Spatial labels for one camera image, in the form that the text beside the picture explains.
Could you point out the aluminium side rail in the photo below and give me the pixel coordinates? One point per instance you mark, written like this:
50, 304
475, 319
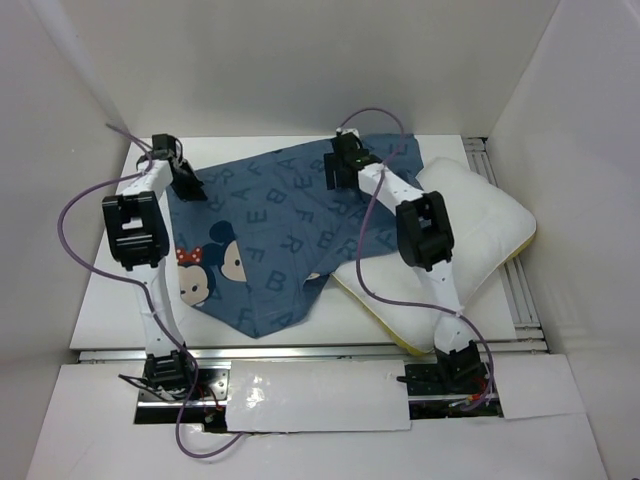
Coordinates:
520, 299

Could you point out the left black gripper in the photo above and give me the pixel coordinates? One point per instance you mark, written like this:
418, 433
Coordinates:
193, 192

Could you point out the white cover plate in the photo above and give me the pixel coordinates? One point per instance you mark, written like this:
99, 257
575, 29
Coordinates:
317, 396

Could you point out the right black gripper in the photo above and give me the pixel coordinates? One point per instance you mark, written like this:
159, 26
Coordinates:
331, 165

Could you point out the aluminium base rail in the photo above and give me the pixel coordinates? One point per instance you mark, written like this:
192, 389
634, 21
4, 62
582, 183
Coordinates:
428, 396

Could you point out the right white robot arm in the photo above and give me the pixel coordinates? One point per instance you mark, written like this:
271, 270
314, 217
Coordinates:
425, 243

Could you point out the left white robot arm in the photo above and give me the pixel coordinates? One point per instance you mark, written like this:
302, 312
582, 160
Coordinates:
139, 241

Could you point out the white pillow yellow edge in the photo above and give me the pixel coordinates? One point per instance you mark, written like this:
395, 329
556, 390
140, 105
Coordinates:
489, 228

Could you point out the blue cartoon print pillowcase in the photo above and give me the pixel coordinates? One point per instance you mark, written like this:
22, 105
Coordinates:
257, 253

